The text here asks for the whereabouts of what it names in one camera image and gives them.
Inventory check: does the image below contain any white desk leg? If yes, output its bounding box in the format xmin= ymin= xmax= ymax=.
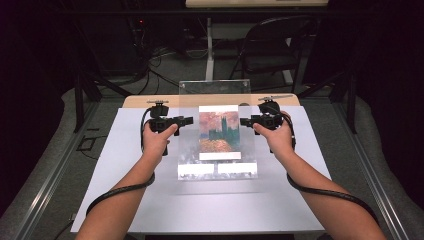
xmin=281 ymin=36 xmax=295 ymax=86
xmin=204 ymin=17 xmax=215 ymax=82

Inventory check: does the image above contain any white board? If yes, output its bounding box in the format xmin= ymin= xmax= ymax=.
xmin=70 ymin=105 xmax=333 ymax=234

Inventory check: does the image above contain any colourful painting print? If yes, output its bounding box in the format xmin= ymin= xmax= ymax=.
xmin=198 ymin=104 xmax=243 ymax=162

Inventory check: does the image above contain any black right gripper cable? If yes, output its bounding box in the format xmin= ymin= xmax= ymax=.
xmin=281 ymin=111 xmax=380 ymax=225

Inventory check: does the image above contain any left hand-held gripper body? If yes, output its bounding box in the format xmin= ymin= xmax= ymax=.
xmin=146 ymin=99 xmax=183 ymax=134

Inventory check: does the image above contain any person's left hand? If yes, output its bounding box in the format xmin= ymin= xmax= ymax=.
xmin=141 ymin=123 xmax=180 ymax=162

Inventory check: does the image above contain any wooden table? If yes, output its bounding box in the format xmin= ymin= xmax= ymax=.
xmin=122 ymin=93 xmax=301 ymax=109

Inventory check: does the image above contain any person's right hand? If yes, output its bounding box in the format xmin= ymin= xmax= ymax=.
xmin=252 ymin=111 xmax=297 ymax=160

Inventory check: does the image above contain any light wooden desk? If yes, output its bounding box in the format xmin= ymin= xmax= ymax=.
xmin=185 ymin=0 xmax=329 ymax=9

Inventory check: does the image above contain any black metal stand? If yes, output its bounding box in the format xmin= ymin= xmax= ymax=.
xmin=73 ymin=64 xmax=134 ymax=134
xmin=297 ymin=64 xmax=358 ymax=135

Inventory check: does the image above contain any aluminium rail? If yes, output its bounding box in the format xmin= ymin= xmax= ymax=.
xmin=11 ymin=101 xmax=101 ymax=240
xmin=331 ymin=101 xmax=403 ymax=240

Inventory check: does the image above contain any black equipment with red light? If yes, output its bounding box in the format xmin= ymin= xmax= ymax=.
xmin=129 ymin=17 xmax=149 ymax=73

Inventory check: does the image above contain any bundle of floor cables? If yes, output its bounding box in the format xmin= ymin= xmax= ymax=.
xmin=133 ymin=44 xmax=209 ymax=96

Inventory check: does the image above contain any black folding chair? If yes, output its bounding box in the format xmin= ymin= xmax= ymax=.
xmin=228 ymin=14 xmax=318 ymax=94

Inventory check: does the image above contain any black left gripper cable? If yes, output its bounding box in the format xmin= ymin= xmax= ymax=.
xmin=85 ymin=107 xmax=157 ymax=217

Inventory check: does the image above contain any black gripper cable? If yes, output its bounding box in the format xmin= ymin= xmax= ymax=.
xmin=281 ymin=111 xmax=380 ymax=225
xmin=85 ymin=107 xmax=157 ymax=217

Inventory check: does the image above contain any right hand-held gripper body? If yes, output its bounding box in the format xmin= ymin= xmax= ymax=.
xmin=249 ymin=94 xmax=295 ymax=132

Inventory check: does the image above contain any clear acrylic photo frame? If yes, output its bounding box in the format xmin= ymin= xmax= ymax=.
xmin=177 ymin=79 xmax=260 ymax=181

